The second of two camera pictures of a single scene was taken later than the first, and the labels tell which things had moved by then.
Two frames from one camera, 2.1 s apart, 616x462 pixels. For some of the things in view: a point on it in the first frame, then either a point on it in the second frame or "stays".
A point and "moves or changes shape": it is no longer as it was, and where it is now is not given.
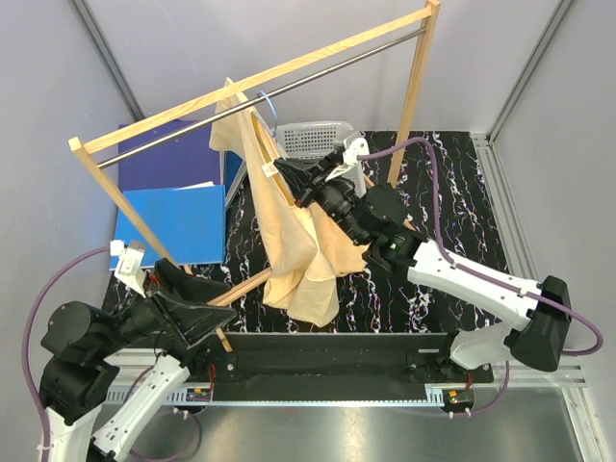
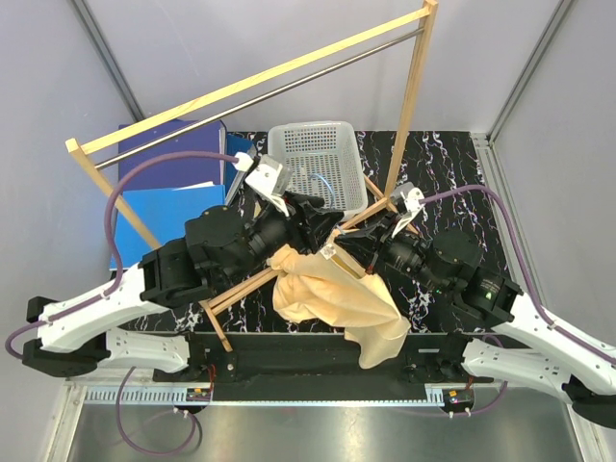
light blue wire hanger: (275, 115) moves or changes shape
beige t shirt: (302, 260) moves or changes shape
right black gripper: (308, 181) → (364, 247)
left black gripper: (191, 322) → (318, 227)
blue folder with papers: (190, 220) stays
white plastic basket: (316, 140) stays
